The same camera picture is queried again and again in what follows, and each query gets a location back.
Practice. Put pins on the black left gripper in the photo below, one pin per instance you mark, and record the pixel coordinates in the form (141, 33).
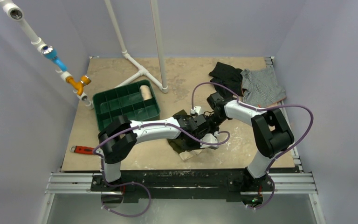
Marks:
(199, 135)

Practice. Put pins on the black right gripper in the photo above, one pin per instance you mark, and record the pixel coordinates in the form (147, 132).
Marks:
(208, 116)

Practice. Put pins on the olive green underwear cream waistband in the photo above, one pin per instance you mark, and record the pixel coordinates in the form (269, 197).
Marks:
(185, 152)

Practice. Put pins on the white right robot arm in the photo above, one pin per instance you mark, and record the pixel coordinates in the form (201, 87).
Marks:
(271, 131)

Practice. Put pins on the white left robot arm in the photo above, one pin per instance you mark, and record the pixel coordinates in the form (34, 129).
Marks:
(121, 135)

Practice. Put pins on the black striped underwear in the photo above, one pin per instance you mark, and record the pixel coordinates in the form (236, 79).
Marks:
(228, 76)

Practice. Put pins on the grey striped underwear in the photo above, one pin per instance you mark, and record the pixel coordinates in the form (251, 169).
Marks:
(261, 88)

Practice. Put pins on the cream rolled underwear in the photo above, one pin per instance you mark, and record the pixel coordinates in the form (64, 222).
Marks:
(145, 92)

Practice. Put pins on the green divided organizer tray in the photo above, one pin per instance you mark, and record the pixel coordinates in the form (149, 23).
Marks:
(125, 100)

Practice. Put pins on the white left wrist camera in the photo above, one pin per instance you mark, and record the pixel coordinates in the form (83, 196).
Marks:
(209, 141)

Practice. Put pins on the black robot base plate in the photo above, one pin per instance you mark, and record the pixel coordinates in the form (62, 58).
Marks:
(230, 184)

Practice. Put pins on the white PVC pipe frame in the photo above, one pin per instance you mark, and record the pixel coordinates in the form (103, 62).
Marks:
(139, 34)

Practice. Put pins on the adjustable wrench red handle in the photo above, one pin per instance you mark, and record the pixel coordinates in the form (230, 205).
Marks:
(81, 150)

